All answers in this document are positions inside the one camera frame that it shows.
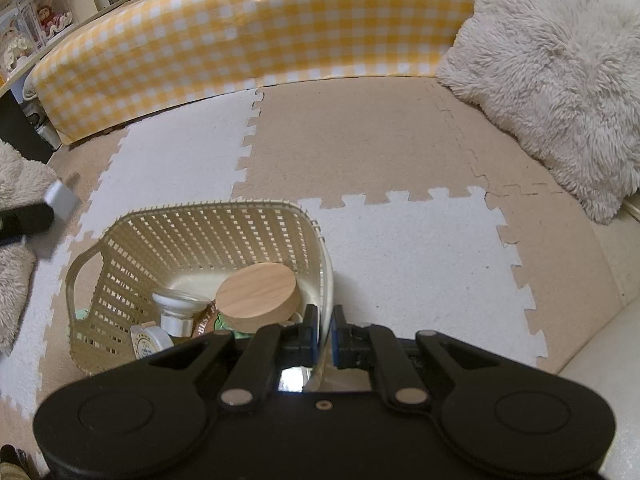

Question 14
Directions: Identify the white plastic cup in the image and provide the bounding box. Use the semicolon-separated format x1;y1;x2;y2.
151;289;213;338

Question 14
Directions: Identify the beige foam mat tile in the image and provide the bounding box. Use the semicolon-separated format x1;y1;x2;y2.
47;130;131;231
487;185;628;376
435;77;568;196
231;77;493;211

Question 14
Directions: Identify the small round labelled tin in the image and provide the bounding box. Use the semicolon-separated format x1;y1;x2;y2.
130;324;174;361

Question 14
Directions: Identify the yellow checkered cushion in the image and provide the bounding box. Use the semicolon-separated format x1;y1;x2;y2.
22;0;493;146

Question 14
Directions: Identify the white fluffy pillow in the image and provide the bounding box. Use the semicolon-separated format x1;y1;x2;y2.
437;0;640;225

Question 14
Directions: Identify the round wooden frog plaque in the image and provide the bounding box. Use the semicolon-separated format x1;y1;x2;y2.
190;302;251;343

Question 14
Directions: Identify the black box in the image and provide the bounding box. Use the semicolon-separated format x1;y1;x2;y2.
0;92;53;163

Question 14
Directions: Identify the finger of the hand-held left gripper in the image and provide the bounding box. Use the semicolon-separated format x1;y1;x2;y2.
0;202;55;247

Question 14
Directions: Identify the round wooden lid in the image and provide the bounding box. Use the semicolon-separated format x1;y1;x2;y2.
215;262;299;336

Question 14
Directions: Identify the clear case with red doll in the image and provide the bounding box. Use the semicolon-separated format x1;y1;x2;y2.
20;0;81;46

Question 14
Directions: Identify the beige fluffy cushion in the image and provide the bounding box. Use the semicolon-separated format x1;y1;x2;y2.
0;140;58;356

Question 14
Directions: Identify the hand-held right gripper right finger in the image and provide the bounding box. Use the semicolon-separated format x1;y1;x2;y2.
331;304;482;409

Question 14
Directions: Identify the clear case with cream doll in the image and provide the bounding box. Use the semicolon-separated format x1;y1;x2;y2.
0;7;38;73

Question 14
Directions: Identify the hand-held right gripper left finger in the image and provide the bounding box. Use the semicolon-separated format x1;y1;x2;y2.
169;304;321;407

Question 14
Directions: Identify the beige plastic lattice basket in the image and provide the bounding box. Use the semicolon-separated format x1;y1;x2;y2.
65;200;335;393

